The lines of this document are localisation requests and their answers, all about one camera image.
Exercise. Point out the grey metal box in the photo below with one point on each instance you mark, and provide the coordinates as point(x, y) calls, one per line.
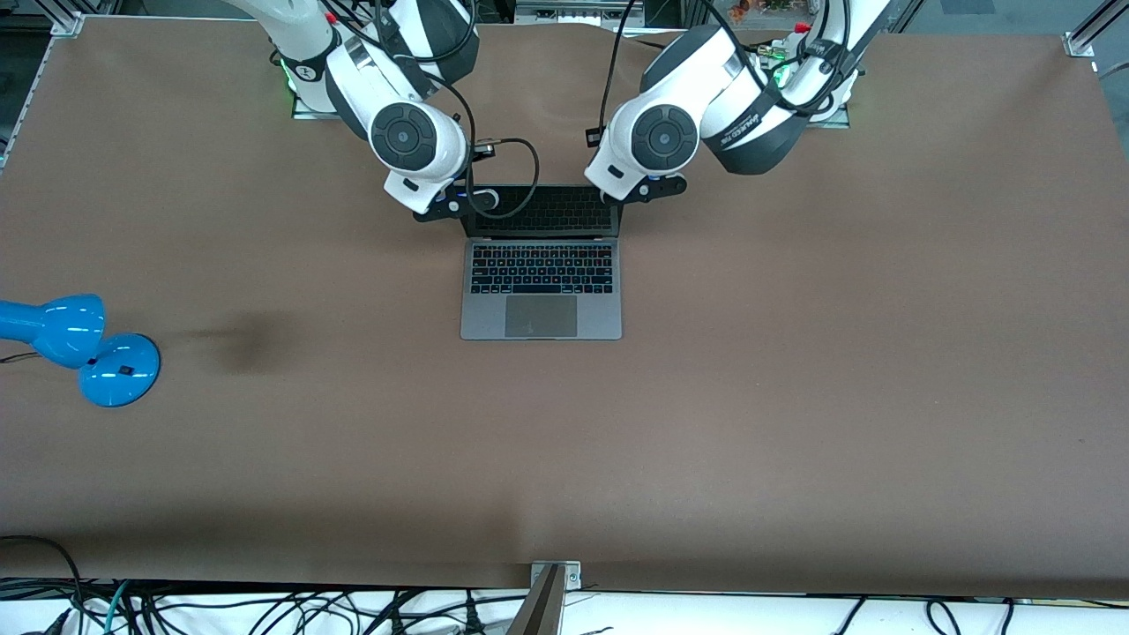
point(578, 12)

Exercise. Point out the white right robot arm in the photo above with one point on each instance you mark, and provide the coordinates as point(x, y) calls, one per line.
point(406, 132)

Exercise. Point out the aluminium frame corner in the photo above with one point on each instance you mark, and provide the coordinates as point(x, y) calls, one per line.
point(1089, 31)
point(67, 22)

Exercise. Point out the blue desk lamp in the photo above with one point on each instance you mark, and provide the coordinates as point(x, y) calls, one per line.
point(62, 331)

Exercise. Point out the metal table edge bracket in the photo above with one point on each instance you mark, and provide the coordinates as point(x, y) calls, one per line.
point(554, 586)

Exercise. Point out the grey laptop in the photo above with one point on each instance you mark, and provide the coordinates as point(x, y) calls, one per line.
point(540, 300)

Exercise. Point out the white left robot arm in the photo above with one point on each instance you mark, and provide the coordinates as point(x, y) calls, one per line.
point(661, 132)

